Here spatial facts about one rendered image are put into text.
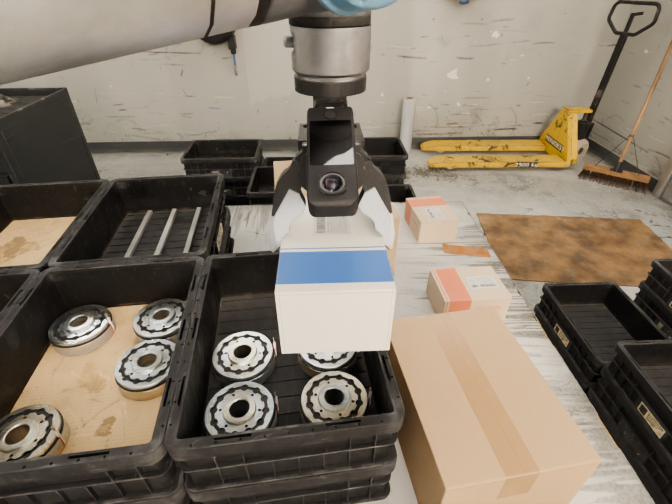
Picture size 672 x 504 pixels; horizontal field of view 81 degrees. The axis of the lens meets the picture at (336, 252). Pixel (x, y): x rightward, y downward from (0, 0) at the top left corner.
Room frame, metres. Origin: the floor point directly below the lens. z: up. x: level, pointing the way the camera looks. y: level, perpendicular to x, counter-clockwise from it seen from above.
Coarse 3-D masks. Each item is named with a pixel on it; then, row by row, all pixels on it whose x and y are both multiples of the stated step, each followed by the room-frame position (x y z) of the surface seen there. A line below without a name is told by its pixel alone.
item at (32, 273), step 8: (0, 272) 0.58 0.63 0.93; (8, 272) 0.58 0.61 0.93; (16, 272) 0.58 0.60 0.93; (24, 272) 0.58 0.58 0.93; (32, 272) 0.58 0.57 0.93; (32, 280) 0.56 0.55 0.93; (24, 288) 0.54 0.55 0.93; (16, 296) 0.52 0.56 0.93; (8, 304) 0.49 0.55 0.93; (0, 312) 0.47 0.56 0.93; (8, 312) 0.47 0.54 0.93; (0, 320) 0.46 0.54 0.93
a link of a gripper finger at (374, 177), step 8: (368, 160) 0.39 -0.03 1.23; (368, 168) 0.39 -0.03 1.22; (376, 168) 0.40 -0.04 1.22; (368, 176) 0.39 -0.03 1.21; (376, 176) 0.39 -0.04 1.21; (368, 184) 0.39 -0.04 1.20; (376, 184) 0.39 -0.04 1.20; (384, 184) 0.39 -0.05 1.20; (384, 192) 0.39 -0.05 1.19; (384, 200) 0.39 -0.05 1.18
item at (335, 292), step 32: (320, 224) 0.42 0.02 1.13; (352, 224) 0.42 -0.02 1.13; (288, 256) 0.35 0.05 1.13; (320, 256) 0.35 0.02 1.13; (352, 256) 0.35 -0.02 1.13; (384, 256) 0.35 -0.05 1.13; (288, 288) 0.30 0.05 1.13; (320, 288) 0.30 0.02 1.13; (352, 288) 0.30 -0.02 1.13; (384, 288) 0.30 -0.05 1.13; (288, 320) 0.29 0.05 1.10; (320, 320) 0.29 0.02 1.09; (352, 320) 0.29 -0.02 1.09; (384, 320) 0.30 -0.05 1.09; (288, 352) 0.29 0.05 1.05
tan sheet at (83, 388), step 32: (128, 320) 0.56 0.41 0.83; (96, 352) 0.48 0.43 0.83; (32, 384) 0.41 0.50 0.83; (64, 384) 0.41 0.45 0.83; (96, 384) 0.41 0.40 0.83; (64, 416) 0.35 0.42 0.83; (96, 416) 0.35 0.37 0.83; (128, 416) 0.35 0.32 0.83; (64, 448) 0.30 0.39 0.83; (96, 448) 0.30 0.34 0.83
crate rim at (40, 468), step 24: (96, 264) 0.61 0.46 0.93; (120, 264) 0.61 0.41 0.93; (144, 264) 0.61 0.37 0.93; (168, 264) 0.61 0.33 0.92; (192, 288) 0.54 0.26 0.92; (192, 312) 0.48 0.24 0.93; (0, 336) 0.42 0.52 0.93; (168, 384) 0.34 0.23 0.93; (168, 408) 0.30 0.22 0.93; (48, 456) 0.24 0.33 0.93; (72, 456) 0.24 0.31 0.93; (96, 456) 0.24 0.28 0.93; (120, 456) 0.24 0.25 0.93; (144, 456) 0.24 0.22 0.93; (0, 480) 0.22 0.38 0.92; (24, 480) 0.22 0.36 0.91
